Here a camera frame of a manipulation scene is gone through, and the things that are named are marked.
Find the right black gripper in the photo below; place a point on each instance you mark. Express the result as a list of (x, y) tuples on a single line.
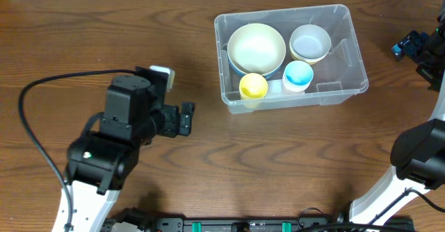
[(418, 46)]

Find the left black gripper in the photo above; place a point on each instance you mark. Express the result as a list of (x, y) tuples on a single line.
[(173, 121)]

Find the dark blue bowl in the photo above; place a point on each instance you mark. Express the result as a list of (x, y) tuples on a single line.
[(231, 63), (266, 76)]

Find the yellow cup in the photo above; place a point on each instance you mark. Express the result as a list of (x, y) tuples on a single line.
[(251, 103), (253, 86)]

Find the yellow small bowl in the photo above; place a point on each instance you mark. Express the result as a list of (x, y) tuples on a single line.
[(310, 61)]

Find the cream large bowl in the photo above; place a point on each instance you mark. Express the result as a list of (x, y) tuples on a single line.
[(257, 48)]

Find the grey small bowl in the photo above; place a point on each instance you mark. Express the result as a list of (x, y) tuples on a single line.
[(310, 41)]

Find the light blue cup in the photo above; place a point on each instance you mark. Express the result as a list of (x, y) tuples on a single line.
[(298, 73)]

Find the pale green cup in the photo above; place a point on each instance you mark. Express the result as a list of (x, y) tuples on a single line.
[(289, 84)]

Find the pink cup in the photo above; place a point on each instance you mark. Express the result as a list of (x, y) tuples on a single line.
[(293, 90)]

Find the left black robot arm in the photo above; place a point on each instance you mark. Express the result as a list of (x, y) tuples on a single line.
[(108, 148)]

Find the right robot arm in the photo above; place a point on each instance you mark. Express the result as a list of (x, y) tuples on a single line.
[(417, 156)]

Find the clear plastic storage container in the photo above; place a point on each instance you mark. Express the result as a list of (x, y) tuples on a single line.
[(340, 75)]

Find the white label sticker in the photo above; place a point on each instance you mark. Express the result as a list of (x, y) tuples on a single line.
[(275, 88)]

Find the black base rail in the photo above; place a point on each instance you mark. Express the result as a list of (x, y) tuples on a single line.
[(132, 219)]

